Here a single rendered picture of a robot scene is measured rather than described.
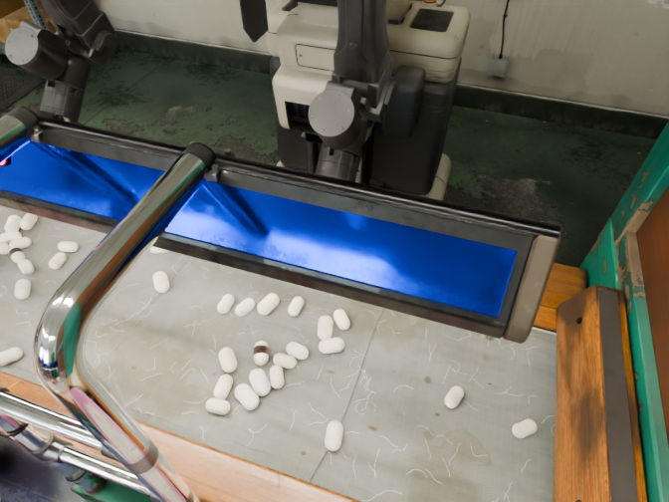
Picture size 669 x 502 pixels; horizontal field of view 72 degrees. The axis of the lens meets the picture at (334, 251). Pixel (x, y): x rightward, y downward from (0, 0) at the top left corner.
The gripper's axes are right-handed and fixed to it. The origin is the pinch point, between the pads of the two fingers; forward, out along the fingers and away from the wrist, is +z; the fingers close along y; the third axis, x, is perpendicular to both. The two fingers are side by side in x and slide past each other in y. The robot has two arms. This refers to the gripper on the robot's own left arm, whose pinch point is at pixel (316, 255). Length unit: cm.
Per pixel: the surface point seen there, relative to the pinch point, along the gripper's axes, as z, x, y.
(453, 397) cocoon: 13.0, -2.3, 22.2
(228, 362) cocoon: 16.1, -6.0, -6.5
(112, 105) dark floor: -49, 148, -169
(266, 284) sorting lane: 6.3, 5.2, -8.1
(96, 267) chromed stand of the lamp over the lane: 2.4, -41.6, -0.1
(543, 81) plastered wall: -105, 174, 43
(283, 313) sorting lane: 9.5, 2.6, -3.5
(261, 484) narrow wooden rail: 25.2, -14.2, 3.9
